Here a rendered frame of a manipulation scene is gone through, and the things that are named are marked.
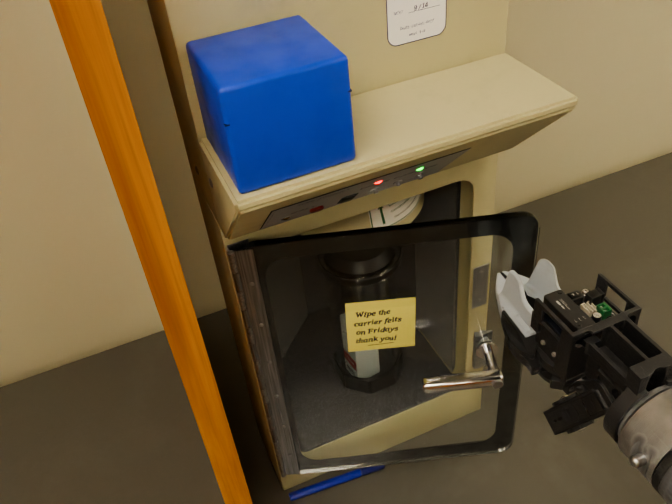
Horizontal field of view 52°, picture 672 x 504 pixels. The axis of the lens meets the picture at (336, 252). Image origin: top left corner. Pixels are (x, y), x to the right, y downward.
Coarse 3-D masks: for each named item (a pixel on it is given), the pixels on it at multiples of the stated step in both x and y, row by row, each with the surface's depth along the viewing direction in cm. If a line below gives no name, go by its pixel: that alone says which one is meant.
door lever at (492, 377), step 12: (480, 348) 80; (492, 348) 80; (492, 360) 78; (468, 372) 77; (480, 372) 77; (492, 372) 77; (432, 384) 76; (444, 384) 76; (456, 384) 76; (468, 384) 76; (480, 384) 76; (492, 384) 76
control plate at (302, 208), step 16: (432, 160) 62; (448, 160) 65; (384, 176) 60; (400, 176) 64; (336, 192) 60; (352, 192) 63; (368, 192) 67; (288, 208) 59; (304, 208) 62; (272, 224) 65
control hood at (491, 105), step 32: (480, 64) 68; (512, 64) 67; (352, 96) 65; (384, 96) 64; (416, 96) 64; (448, 96) 63; (480, 96) 63; (512, 96) 62; (544, 96) 62; (384, 128) 60; (416, 128) 59; (448, 128) 59; (480, 128) 59; (512, 128) 60; (352, 160) 56; (384, 160) 56; (416, 160) 59; (224, 192) 56; (256, 192) 54; (288, 192) 54; (320, 192) 57; (224, 224) 63; (256, 224) 62
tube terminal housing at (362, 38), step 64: (192, 0) 54; (256, 0) 56; (320, 0) 59; (384, 0) 61; (448, 0) 64; (384, 64) 65; (448, 64) 68; (192, 128) 62; (384, 192) 74; (256, 384) 84
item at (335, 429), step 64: (256, 256) 69; (320, 256) 70; (384, 256) 70; (448, 256) 71; (512, 256) 71; (320, 320) 75; (448, 320) 77; (320, 384) 82; (384, 384) 83; (512, 384) 85; (320, 448) 90; (384, 448) 91; (448, 448) 92
